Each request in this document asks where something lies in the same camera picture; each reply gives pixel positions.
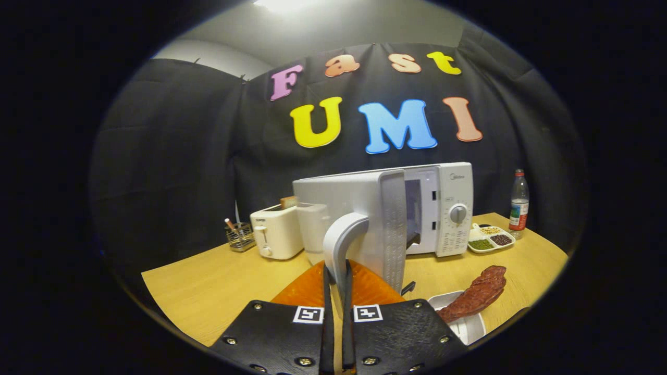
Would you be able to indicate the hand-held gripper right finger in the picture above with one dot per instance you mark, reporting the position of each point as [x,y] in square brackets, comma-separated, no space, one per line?
[347,312]

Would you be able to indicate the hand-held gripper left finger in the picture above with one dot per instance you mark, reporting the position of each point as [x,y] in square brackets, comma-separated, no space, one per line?
[328,312]

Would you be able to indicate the white toaster oven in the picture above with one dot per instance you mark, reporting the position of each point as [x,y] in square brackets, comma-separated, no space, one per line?
[344,198]

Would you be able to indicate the brown fried meat piece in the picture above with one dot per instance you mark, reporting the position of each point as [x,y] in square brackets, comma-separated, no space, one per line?
[477,294]

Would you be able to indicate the white bread toaster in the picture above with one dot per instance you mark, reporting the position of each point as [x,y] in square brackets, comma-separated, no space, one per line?
[279,234]

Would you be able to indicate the white rounded container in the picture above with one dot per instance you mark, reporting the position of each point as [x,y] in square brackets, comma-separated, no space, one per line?
[312,229]

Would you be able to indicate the bread slice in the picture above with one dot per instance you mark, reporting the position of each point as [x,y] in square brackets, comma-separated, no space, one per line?
[288,202]

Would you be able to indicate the white ribbed tray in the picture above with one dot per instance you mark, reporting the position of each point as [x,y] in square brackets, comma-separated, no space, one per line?
[469,329]

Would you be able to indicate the divided white snack dish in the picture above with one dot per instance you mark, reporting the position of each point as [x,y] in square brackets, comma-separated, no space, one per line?
[490,240]

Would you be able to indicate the clear water bottle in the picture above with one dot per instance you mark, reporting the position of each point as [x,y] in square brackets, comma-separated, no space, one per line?
[518,208]

